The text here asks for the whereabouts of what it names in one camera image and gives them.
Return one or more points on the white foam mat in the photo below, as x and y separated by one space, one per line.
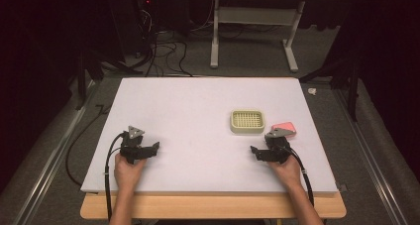
198 119

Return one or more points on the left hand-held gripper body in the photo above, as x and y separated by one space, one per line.
131 145

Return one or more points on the person's right hand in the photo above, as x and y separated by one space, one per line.
288 172

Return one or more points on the wooden table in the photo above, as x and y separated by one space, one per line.
211 205

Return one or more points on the black metal stand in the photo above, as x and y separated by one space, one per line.
86 76
350 83

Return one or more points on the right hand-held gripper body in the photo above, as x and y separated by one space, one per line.
278 148

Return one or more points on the beige slotted soap dish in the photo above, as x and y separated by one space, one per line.
247 122

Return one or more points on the pink soap bar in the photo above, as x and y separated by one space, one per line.
286 128

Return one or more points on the white metal desk frame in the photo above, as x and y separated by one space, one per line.
257 16

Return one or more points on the crumpled white paper scrap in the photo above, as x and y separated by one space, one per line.
312 91

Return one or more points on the metal floor rail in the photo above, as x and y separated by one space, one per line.
373 165
46 165

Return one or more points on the person's left hand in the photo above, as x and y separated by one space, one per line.
128 174

